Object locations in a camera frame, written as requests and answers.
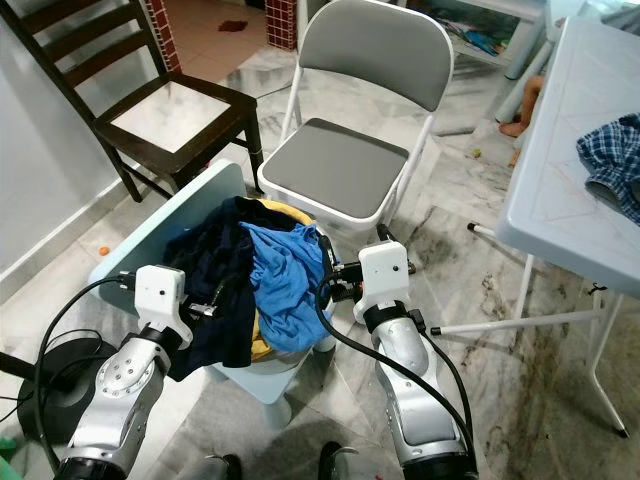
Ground robot left leg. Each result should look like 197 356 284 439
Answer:
190 455 241 480

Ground blue plaid shirt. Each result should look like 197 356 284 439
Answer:
577 113 640 226

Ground yellow garment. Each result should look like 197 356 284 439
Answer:
255 198 316 351

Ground robot leg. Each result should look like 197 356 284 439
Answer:
190 455 241 480
318 442 386 480

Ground white laundry basket with lid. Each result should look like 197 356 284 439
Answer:
88 160 336 406

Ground light blue garment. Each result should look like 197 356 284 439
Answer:
240 222 331 353

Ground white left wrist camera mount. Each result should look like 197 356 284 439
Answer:
135 265 189 346

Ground dark navy garment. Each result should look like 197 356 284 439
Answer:
165 195 306 381

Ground grey white folding chair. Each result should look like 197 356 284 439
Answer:
257 0 454 251

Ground robot right leg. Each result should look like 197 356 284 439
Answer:
318 442 386 480

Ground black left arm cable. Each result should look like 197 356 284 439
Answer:
35 272 141 471

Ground black round floor stand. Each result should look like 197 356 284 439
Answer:
0 335 101 446

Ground red brick tile pillar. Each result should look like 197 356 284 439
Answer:
265 0 298 51

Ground green cloth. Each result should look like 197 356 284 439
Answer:
0 455 26 480

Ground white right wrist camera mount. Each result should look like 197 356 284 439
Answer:
357 240 411 309

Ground small child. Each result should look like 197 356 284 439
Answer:
500 75 546 138

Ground dark wooden chair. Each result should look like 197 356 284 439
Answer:
5 0 264 201

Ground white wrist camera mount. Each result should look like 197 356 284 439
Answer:
135 265 189 346
357 240 411 309

